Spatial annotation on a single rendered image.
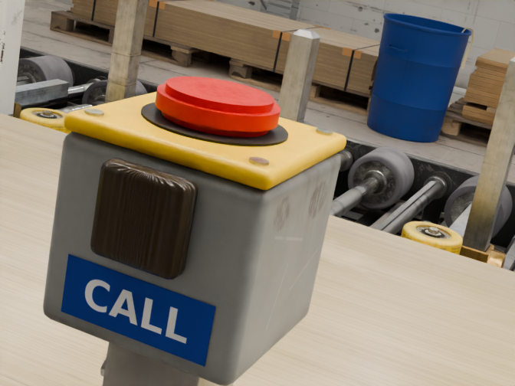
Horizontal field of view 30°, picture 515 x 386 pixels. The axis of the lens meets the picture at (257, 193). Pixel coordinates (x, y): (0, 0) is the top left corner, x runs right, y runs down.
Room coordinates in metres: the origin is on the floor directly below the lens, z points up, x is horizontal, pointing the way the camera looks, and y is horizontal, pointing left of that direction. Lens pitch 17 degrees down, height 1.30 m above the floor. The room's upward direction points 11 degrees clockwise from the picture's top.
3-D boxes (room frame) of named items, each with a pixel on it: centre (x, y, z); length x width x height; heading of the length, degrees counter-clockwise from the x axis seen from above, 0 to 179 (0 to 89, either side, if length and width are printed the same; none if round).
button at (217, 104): (0.30, 0.02, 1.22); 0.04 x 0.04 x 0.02
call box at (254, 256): (0.30, 0.02, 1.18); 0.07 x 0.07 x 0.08; 69
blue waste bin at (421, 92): (5.98, -0.84, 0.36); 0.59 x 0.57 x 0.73; 159
